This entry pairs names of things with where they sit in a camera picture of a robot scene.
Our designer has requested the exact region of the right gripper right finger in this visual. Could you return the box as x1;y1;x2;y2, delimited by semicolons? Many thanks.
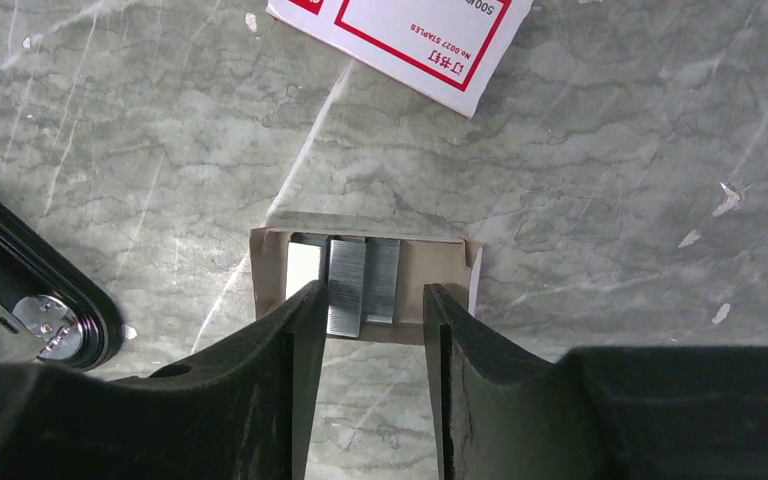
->
423;284;768;479

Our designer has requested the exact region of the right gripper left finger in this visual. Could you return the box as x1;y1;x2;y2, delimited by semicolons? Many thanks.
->
0;281;328;479

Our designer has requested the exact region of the silver staple strip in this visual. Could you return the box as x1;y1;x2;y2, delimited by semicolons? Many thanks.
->
326;239;366;338
361;238;401;324
285;232;328;298

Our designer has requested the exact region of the brown cardboard staple tray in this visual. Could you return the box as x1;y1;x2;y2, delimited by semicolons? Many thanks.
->
249;227;485;345

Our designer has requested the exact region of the black stapler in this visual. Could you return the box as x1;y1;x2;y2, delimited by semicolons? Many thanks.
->
0;202;125;371

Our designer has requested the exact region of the red white staple box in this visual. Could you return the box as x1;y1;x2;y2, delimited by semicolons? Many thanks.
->
266;0;532;118

